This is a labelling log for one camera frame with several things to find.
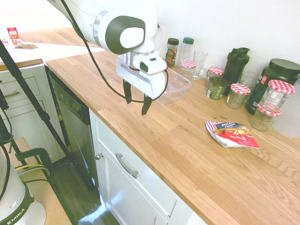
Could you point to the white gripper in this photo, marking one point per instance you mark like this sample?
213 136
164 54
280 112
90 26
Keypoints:
138 82

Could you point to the red white potato chip bag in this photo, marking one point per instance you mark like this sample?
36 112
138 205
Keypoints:
232 136

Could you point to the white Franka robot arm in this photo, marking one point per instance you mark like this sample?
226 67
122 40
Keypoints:
126 23

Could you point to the clear plastic rectangular container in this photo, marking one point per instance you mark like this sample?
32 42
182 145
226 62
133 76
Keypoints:
175 86

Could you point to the translucent white plastic container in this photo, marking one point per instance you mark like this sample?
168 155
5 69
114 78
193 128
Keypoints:
290 122

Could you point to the spice jar dark lid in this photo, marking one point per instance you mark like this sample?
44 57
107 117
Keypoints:
172 52

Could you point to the glass jar red checkered lid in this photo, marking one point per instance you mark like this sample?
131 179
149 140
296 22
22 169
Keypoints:
277 93
264 118
187 68
239 96
215 71

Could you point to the clear pitcher blue lid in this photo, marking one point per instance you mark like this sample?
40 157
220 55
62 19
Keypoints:
161 39

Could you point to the black stainless dishwasher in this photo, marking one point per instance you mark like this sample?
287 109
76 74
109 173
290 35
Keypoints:
72 117

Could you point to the silver round cabinet knob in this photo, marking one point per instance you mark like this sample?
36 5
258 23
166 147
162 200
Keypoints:
99 156

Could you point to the clear bottle green lid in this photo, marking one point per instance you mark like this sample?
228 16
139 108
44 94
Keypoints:
186 50

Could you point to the tall clear drinking glass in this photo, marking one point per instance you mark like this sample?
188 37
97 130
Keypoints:
199 64

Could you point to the small jar dark green lid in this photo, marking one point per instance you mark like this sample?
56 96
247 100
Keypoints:
216 89

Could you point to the white kitchen base cabinet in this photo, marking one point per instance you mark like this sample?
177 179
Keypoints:
140 194

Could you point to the black shaker bottle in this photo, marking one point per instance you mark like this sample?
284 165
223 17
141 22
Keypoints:
235 65

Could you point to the white side drawer cabinet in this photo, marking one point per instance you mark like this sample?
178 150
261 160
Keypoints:
30 98

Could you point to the green metal clamp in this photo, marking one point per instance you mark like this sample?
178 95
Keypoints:
38 153

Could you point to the clear glass tumbler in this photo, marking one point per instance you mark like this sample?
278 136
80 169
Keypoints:
249 78

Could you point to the wooden robot mounting board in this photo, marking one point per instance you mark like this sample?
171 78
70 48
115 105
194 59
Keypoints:
54 206

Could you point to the red printed carton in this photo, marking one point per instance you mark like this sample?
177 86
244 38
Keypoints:
14 36

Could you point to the large dark supplement tub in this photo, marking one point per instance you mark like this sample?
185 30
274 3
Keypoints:
281 70

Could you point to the black camera tripod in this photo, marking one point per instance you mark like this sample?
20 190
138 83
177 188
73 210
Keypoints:
28 89

